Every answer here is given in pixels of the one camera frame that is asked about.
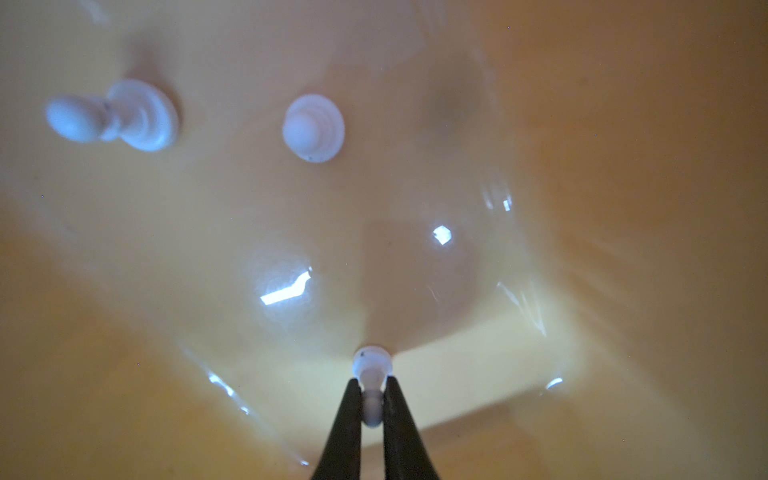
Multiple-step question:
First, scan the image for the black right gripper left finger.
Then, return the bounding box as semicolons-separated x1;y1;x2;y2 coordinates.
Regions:
311;378;363;480

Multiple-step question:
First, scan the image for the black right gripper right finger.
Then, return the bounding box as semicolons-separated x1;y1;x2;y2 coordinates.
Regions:
383;376;440;480

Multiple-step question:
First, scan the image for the white chess pawn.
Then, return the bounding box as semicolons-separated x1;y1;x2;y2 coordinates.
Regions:
352;345;393;428

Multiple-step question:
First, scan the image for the yellow plastic tray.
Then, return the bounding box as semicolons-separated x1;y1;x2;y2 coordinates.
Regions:
1;1;767;479

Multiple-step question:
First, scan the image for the white pawn in tray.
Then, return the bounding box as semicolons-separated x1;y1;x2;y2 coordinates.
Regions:
45;79;180;152
282;94;345;163

